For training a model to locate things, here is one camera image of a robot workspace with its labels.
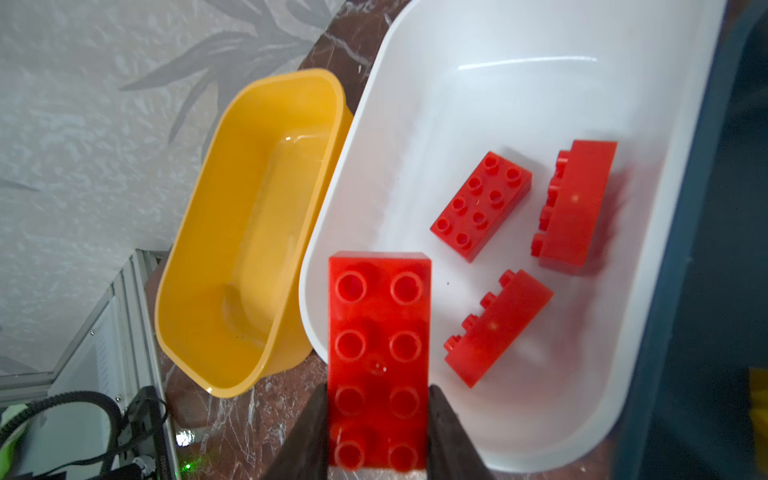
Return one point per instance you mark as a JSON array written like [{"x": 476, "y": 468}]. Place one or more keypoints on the teal plastic bin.
[{"x": 688, "y": 411}]

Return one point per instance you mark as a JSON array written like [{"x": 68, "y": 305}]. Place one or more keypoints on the aluminium front rail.
[{"x": 114, "y": 353}]

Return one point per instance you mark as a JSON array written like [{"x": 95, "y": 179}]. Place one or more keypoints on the white plastic bin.
[{"x": 534, "y": 151}]

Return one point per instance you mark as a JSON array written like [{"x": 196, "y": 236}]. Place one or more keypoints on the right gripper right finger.
[{"x": 450, "y": 452}]

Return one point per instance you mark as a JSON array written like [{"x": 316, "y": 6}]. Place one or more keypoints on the small yellow lego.
[{"x": 758, "y": 415}]

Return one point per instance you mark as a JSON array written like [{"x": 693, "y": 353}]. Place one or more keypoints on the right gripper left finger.
[{"x": 305, "y": 452}]

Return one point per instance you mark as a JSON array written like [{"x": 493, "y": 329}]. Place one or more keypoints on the red lego brick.
[
  {"x": 569, "y": 217},
  {"x": 482, "y": 204},
  {"x": 488, "y": 335},
  {"x": 379, "y": 312}
]

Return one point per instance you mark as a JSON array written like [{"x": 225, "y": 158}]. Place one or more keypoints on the yellow plastic bin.
[{"x": 227, "y": 311}]

